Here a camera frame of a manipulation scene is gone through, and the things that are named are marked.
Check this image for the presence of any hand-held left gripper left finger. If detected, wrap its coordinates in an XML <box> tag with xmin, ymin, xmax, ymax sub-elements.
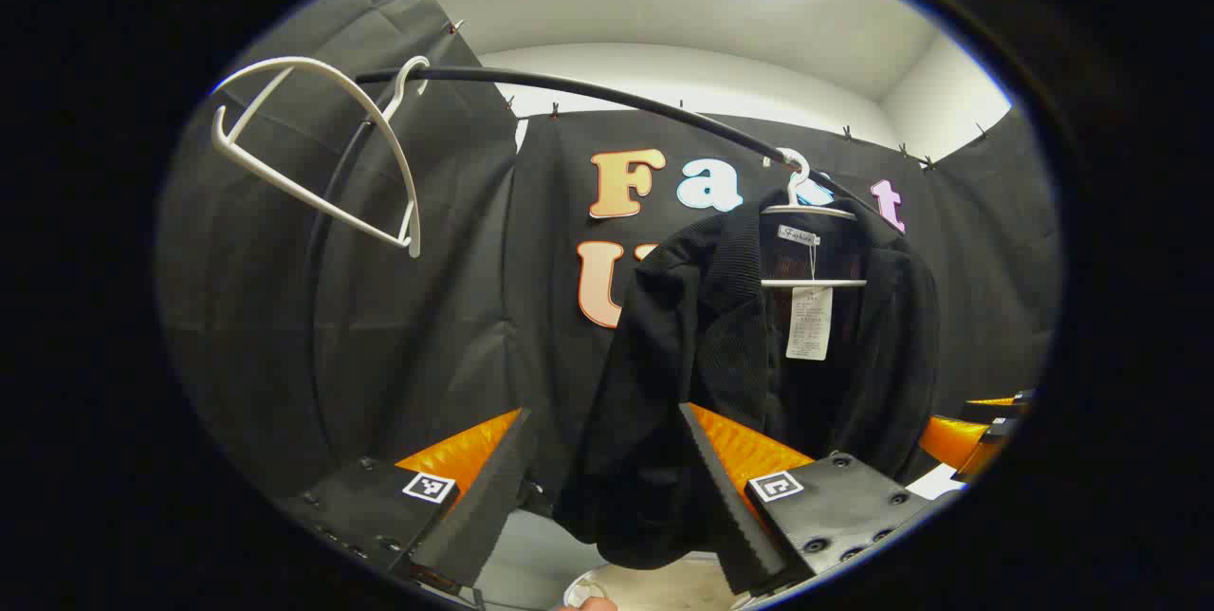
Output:
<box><xmin>280</xmin><ymin>407</ymin><xmax>540</xmax><ymax>593</ymax></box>

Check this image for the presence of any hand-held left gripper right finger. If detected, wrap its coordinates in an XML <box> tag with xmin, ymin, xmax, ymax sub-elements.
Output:
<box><xmin>676</xmin><ymin>401</ymin><xmax>940</xmax><ymax>598</ymax></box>

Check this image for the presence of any white laundry hamper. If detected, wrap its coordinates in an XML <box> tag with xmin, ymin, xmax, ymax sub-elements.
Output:
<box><xmin>564</xmin><ymin>552</ymin><xmax>760</xmax><ymax>611</ymax></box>

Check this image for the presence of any black jacket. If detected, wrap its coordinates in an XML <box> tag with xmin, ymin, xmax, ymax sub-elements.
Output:
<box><xmin>553</xmin><ymin>208</ymin><xmax>942</xmax><ymax>572</ymax></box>

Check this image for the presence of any white hanger with crossbar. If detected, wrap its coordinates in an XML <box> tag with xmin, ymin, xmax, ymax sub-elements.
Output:
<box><xmin>211</xmin><ymin>56</ymin><xmax>431</xmax><ymax>259</ymax></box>
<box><xmin>759</xmin><ymin>148</ymin><xmax>869</xmax><ymax>290</ymax></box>

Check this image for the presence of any white flat sheet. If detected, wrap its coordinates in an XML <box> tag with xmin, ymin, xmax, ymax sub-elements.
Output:
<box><xmin>906</xmin><ymin>464</ymin><xmax>968</xmax><ymax>501</ymax></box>

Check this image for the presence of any black clothes rack rail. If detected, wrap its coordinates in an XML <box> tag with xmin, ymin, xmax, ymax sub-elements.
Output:
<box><xmin>303</xmin><ymin>65</ymin><xmax>902</xmax><ymax>460</ymax></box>

